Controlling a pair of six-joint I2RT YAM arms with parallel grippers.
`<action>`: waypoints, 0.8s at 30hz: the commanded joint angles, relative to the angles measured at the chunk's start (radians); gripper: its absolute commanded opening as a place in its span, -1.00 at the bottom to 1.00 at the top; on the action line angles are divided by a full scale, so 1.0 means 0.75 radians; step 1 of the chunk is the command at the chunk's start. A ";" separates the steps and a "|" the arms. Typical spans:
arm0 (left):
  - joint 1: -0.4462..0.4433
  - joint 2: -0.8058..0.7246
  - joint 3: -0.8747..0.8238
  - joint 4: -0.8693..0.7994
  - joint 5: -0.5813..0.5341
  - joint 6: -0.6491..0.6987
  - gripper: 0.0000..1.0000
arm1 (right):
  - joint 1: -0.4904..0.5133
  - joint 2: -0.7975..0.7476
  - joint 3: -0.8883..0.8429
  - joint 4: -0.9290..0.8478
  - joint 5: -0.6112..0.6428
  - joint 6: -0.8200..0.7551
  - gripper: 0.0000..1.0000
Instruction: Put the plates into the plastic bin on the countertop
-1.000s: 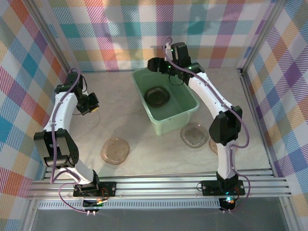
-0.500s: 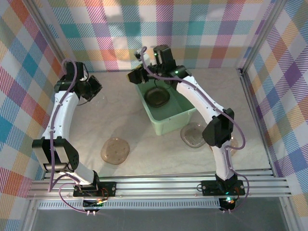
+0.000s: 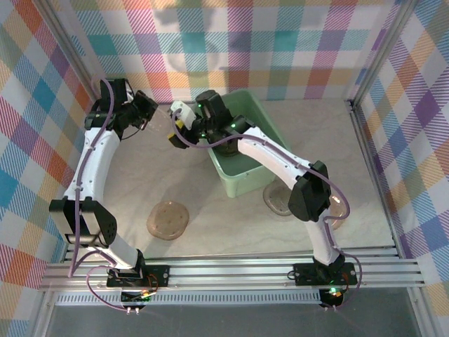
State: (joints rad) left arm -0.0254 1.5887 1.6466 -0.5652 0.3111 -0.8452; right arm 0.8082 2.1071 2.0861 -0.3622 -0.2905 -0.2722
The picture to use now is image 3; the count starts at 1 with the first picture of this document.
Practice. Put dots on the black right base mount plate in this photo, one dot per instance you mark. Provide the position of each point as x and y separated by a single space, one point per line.
305 274

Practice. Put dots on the controller board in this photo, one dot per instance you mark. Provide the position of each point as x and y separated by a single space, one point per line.
333 296
135 298

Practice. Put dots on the aluminium left corner post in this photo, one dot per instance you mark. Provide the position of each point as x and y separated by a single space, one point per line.
70 56

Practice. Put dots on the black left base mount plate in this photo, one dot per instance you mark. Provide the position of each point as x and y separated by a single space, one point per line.
158 275

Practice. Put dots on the aluminium frame rail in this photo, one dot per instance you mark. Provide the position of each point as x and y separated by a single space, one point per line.
228 274

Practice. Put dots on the aluminium right corner post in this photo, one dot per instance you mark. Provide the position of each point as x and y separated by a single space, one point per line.
382 49

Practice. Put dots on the aluminium left side rail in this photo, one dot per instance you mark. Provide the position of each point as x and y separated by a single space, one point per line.
70 242

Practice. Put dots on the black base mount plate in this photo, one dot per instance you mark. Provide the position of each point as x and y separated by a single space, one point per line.
158 275
305 274

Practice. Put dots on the aluminium corner post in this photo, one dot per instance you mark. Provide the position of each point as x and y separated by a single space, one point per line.
382 49
70 56

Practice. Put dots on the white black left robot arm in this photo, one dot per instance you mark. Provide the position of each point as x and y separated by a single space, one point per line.
94 161

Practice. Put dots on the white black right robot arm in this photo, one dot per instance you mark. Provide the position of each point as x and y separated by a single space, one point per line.
273 158

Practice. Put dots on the aluminium right side rail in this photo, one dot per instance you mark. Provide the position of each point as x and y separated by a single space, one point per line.
372 168

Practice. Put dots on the left controller board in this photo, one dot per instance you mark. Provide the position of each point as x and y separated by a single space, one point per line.
135 298

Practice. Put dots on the green plastic bin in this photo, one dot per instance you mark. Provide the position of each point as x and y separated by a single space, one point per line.
245 182

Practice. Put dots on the right controller board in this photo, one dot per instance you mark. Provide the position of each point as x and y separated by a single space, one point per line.
333 296

